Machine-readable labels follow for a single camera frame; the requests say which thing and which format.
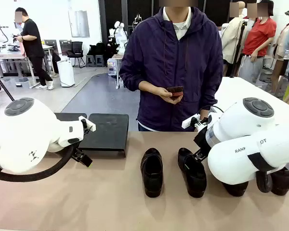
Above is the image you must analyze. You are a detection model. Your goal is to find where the white air purifier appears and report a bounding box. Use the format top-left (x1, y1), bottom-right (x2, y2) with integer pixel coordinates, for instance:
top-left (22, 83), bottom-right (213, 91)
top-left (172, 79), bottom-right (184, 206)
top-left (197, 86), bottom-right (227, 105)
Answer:
top-left (56, 60), bottom-right (76, 88)

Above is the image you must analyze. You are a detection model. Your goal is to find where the black camera tripod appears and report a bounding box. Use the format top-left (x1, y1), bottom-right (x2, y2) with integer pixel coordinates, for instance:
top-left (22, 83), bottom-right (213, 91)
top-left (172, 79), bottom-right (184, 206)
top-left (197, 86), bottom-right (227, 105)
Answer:
top-left (229, 20), bottom-right (248, 78)

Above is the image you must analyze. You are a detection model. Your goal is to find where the person's left forearm purple sleeve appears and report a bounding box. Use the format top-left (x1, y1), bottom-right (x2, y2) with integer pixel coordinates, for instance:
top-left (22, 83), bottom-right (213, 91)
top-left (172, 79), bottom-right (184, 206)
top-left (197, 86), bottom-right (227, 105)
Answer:
top-left (199, 72), bottom-right (224, 112)

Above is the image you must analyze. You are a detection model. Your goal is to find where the brown shoe brush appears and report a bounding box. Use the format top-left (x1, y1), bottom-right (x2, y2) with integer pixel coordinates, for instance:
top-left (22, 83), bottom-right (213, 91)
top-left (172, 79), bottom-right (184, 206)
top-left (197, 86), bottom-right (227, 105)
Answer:
top-left (165, 86), bottom-right (184, 97)

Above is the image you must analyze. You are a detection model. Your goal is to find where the white table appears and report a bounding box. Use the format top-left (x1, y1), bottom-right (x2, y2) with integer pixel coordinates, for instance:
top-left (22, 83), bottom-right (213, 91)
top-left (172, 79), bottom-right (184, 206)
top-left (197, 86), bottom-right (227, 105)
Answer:
top-left (213, 76), bottom-right (289, 114)

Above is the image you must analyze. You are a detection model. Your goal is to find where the black office chair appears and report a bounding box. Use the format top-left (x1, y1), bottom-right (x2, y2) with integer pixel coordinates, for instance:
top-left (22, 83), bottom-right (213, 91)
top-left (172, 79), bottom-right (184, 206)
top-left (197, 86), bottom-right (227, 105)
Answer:
top-left (66, 41), bottom-right (86, 69)

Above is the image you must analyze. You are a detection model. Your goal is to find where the black shoe stand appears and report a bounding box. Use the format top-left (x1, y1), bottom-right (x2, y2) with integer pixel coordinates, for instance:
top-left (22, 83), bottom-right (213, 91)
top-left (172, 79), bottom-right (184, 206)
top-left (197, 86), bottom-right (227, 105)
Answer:
top-left (77, 113), bottom-right (130, 158)
top-left (53, 112), bottom-right (88, 123)

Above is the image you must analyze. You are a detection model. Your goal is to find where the grey stool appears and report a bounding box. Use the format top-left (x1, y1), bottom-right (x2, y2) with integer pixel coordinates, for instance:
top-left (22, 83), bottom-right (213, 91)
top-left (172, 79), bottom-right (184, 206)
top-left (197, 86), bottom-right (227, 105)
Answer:
top-left (94, 54), bottom-right (105, 67)
top-left (86, 54), bottom-right (96, 68)

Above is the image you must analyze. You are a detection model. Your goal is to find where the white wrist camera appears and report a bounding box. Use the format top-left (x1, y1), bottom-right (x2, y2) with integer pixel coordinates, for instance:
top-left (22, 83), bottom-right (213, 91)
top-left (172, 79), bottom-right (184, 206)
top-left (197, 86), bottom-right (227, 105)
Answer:
top-left (78, 115), bottom-right (97, 132)
top-left (182, 114), bottom-right (200, 129)

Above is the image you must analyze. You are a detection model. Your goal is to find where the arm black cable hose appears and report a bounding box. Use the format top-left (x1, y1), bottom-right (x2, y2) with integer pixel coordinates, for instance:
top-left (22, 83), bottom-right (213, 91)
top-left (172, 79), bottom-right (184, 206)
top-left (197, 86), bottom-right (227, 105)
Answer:
top-left (255, 169), bottom-right (272, 193)
top-left (0, 145), bottom-right (75, 183)

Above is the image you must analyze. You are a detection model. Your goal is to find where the person in purple jacket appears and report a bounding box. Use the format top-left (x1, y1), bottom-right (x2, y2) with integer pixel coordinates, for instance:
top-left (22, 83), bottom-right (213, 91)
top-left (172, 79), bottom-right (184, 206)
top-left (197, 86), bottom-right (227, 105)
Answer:
top-left (118, 6), bottom-right (224, 132)

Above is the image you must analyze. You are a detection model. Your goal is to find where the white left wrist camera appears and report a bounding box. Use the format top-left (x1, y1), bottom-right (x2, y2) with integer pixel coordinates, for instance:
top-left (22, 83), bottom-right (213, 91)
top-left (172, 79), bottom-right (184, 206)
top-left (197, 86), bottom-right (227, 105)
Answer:
top-left (78, 115), bottom-right (97, 132)

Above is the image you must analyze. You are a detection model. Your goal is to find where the grey work desk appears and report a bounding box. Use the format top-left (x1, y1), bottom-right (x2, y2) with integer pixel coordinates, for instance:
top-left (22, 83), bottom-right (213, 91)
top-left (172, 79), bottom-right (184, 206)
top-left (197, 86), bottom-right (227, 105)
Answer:
top-left (0, 44), bottom-right (54, 84)

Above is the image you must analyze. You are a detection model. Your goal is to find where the black tripod leg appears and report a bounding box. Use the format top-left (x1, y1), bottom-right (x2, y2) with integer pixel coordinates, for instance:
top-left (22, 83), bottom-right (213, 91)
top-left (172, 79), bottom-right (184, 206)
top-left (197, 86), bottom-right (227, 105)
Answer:
top-left (0, 68), bottom-right (15, 102)

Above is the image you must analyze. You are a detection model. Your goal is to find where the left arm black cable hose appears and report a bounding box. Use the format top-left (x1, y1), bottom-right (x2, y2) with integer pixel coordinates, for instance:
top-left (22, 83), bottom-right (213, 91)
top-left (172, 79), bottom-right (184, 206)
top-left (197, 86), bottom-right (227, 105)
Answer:
top-left (0, 145), bottom-right (75, 183)

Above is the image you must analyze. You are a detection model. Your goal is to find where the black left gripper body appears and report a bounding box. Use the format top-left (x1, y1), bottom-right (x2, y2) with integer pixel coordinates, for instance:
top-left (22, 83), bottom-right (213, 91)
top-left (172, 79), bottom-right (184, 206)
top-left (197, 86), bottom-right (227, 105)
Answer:
top-left (79, 119), bottom-right (92, 149)

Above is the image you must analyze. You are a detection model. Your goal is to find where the grey wall panel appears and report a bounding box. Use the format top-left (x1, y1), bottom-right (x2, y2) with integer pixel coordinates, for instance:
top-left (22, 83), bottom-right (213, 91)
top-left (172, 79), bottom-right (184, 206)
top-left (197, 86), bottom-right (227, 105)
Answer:
top-left (67, 10), bottom-right (90, 38)

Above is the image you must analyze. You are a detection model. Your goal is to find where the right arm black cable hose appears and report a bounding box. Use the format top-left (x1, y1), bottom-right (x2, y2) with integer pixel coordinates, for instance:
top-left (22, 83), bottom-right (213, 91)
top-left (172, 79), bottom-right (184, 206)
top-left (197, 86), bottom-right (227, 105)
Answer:
top-left (255, 169), bottom-right (272, 193)

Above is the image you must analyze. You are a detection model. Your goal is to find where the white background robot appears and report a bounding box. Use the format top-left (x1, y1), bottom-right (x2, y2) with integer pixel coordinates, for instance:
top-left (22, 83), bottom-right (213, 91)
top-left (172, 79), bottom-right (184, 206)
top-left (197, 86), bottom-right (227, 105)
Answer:
top-left (108, 21), bottom-right (129, 55)

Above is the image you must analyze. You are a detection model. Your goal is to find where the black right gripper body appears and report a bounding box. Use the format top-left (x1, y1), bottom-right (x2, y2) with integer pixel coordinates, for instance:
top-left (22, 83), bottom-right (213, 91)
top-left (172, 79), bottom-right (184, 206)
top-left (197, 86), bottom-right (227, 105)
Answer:
top-left (194, 125), bottom-right (211, 151)

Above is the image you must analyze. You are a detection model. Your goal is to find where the pile of black bags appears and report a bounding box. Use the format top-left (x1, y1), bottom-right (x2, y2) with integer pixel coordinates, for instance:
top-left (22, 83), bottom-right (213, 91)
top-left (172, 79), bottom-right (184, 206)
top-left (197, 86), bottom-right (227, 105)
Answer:
top-left (87, 42), bottom-right (118, 58)

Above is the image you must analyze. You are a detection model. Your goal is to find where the glowing computer case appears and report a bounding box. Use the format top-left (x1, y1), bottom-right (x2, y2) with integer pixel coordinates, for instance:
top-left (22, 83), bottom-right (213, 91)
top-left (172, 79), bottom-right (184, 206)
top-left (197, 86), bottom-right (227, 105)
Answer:
top-left (107, 58), bottom-right (123, 77)

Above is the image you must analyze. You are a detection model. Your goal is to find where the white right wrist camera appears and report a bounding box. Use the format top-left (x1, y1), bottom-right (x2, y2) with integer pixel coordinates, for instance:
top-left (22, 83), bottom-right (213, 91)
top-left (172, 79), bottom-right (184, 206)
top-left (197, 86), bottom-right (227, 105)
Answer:
top-left (182, 114), bottom-right (200, 129)

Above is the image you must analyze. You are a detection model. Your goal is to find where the person's right forearm purple sleeve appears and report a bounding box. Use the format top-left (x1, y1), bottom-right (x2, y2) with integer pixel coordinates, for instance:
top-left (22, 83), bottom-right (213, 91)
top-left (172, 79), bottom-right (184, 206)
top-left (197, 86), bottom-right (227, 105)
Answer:
top-left (118, 68), bottom-right (159, 93)

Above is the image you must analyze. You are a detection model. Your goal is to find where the black leather shoe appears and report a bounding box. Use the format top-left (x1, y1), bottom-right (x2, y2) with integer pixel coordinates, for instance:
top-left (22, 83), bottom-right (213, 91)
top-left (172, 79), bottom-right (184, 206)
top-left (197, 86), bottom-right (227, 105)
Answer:
top-left (269, 166), bottom-right (289, 196)
top-left (221, 180), bottom-right (249, 197)
top-left (177, 147), bottom-right (207, 198)
top-left (140, 147), bottom-right (164, 198)

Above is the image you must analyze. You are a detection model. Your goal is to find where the person's right hand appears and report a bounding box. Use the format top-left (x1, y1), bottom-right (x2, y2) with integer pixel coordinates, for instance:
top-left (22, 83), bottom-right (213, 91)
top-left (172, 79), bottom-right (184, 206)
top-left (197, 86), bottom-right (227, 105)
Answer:
top-left (156, 86), bottom-right (184, 105)

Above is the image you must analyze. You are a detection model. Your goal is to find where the mannequin in beige jacket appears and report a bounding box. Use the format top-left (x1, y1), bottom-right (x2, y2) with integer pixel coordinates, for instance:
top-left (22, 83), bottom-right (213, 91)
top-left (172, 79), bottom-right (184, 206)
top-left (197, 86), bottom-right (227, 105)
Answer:
top-left (220, 1), bottom-right (247, 77)

